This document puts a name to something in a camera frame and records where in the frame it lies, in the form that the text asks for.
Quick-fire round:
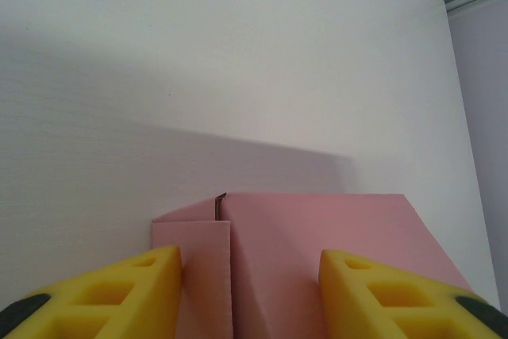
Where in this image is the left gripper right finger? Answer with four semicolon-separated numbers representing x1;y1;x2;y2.
318;248;508;339

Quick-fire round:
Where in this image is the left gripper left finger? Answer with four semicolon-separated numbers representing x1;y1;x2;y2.
0;245;184;339

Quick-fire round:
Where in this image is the pink paper box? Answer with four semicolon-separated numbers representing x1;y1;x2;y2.
151;191;474;339

